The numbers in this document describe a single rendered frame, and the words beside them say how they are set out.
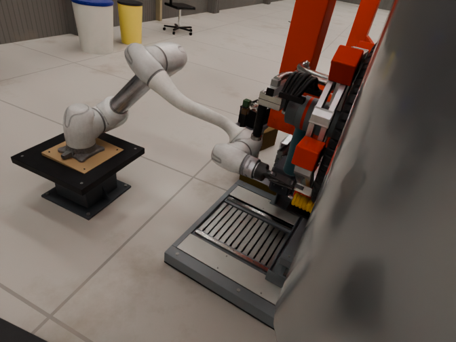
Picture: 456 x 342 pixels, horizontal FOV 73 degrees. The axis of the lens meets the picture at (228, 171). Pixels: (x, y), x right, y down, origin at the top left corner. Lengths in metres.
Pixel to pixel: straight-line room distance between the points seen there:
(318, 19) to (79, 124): 1.31
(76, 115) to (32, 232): 0.67
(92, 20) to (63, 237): 3.35
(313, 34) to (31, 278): 1.78
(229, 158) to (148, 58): 0.53
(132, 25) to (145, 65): 3.95
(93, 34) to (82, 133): 3.05
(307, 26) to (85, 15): 3.46
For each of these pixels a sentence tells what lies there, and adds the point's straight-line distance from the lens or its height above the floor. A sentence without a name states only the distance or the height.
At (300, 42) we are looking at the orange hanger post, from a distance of 1.74.
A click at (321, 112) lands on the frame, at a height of 0.97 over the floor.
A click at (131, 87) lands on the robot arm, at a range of 1.70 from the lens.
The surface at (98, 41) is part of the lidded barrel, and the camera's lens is 4.78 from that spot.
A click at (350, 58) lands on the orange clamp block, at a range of 1.03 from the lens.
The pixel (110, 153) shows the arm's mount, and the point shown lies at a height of 0.30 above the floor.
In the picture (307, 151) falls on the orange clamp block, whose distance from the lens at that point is 0.98.
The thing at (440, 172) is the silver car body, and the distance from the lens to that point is 0.25.
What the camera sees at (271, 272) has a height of 0.16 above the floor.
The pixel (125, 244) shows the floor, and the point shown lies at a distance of 1.79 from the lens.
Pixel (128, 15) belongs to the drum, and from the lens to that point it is 5.29.
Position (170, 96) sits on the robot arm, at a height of 0.83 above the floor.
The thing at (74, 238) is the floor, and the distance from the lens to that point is 1.87.
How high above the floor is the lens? 1.34
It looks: 35 degrees down
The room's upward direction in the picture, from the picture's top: 9 degrees clockwise
